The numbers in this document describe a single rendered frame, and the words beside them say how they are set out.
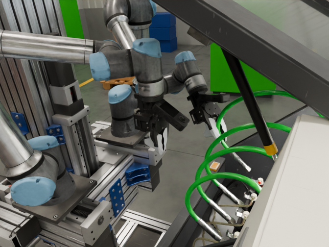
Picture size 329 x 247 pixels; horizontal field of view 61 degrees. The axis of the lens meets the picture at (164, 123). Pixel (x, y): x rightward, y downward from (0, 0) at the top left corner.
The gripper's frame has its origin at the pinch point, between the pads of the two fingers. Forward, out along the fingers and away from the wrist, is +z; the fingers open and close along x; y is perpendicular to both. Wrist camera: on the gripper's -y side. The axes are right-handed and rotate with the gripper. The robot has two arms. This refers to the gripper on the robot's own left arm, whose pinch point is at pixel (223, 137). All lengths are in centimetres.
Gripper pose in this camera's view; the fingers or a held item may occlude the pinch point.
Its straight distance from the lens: 98.3
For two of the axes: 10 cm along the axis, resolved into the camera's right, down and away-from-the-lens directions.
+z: 3.4, 9.1, -2.5
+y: -5.1, 4.0, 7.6
